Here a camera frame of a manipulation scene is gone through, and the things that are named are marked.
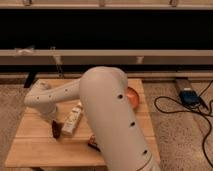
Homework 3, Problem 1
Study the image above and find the dark red pepper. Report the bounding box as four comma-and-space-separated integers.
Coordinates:
52, 121, 62, 139

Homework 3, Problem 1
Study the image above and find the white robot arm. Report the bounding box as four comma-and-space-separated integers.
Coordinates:
24, 67, 161, 171

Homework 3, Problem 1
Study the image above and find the orange ceramic bowl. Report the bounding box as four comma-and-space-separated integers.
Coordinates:
126, 87, 140, 109

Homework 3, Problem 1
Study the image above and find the white plastic bottle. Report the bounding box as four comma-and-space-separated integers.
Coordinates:
62, 103, 83, 135

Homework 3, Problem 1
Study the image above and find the wooden table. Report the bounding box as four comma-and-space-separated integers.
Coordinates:
5, 79, 160, 168

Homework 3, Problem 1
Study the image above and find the dark snack box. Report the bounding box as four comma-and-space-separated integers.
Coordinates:
88, 135, 99, 151

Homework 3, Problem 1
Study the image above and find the blue power adapter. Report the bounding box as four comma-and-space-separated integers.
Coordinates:
179, 89, 200, 106

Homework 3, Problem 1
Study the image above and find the long white rail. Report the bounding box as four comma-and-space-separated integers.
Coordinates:
0, 49, 213, 65

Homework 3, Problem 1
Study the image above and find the black cable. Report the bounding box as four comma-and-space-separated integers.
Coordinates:
153, 79, 213, 169

